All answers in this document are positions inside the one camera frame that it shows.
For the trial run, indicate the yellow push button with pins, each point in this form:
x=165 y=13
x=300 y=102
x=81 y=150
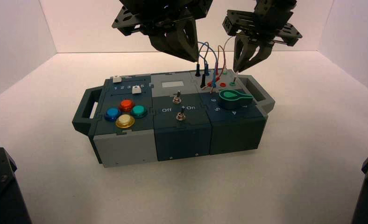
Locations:
x=125 y=121

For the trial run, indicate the white display window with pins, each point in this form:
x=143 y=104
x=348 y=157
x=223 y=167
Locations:
x=173 y=84

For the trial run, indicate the plain white slider knob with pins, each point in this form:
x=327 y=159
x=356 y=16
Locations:
x=116 y=79

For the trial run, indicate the blue push button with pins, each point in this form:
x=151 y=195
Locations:
x=112 y=113

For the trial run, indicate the green rotary knob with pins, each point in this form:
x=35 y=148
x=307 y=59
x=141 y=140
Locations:
x=235 y=98

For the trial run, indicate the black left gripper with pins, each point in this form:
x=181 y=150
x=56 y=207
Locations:
x=159 y=15

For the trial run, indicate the grey and blue task box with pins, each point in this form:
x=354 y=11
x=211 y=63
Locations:
x=177 y=136

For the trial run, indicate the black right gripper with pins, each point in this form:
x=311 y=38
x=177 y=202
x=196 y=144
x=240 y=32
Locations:
x=264 y=24

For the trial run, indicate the metal toggle switch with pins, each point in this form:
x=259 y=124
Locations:
x=177 y=98
x=181 y=116

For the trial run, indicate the white slider knob blue triangle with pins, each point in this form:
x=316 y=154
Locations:
x=136 y=90

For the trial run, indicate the red push button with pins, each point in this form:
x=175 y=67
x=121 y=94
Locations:
x=126 y=105

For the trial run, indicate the green push button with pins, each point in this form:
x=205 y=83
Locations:
x=138 y=111

